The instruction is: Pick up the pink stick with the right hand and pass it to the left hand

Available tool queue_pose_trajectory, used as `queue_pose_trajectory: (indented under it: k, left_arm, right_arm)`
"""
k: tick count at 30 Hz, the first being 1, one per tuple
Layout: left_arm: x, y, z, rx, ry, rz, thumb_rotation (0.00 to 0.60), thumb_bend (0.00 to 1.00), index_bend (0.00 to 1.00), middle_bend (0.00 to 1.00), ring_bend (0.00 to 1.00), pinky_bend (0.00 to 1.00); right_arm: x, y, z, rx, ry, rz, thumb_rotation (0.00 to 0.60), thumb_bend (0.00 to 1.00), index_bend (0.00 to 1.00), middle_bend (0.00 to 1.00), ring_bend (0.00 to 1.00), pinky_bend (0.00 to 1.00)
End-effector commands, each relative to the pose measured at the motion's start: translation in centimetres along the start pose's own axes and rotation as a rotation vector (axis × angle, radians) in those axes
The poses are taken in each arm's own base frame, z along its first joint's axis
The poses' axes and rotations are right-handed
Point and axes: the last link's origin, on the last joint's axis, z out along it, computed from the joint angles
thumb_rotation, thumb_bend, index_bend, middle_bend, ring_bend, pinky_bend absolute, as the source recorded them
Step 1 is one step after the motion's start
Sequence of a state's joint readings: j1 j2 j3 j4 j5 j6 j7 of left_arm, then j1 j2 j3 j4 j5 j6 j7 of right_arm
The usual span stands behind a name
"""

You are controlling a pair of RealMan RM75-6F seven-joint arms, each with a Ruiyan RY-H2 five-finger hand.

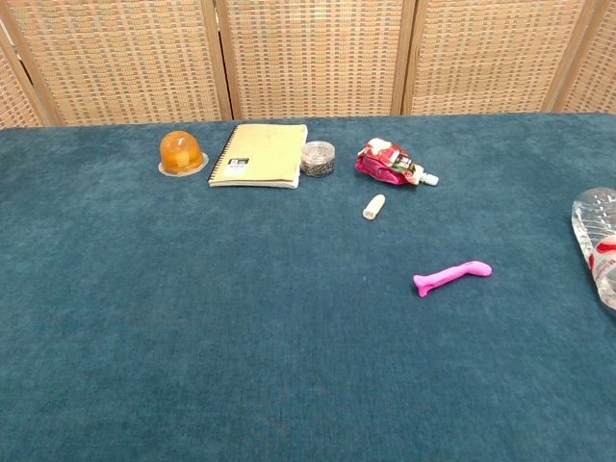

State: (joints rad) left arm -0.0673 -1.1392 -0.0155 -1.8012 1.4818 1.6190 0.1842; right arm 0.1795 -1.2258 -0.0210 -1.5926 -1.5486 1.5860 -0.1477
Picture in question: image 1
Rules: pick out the pink plastic tool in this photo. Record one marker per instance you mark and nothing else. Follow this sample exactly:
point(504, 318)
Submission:
point(447, 276)

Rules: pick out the small white rubber tube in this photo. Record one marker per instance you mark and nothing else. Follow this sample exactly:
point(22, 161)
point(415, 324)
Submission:
point(373, 208)

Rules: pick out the clear round jar of clips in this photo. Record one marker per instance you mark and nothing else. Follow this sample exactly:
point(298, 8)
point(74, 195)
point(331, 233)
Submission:
point(317, 161)

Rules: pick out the beige spiral notebook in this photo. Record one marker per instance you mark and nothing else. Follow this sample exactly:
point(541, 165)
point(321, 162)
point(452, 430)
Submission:
point(264, 149)

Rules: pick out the crumpled red drink pouch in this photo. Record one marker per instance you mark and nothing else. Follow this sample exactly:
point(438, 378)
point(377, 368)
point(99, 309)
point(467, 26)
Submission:
point(385, 166)

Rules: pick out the blue table cloth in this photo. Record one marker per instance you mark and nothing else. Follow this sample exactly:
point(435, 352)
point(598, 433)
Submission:
point(240, 313)

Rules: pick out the orange jelly cup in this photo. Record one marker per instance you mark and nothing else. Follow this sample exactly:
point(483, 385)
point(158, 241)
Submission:
point(182, 150)

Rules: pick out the woven screen panel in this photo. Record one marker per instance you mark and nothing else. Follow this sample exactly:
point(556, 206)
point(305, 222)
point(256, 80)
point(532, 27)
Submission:
point(597, 82)
point(14, 96)
point(313, 58)
point(491, 53)
point(120, 58)

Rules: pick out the clear plastic water bottle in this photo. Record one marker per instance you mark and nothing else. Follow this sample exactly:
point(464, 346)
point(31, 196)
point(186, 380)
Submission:
point(597, 226)

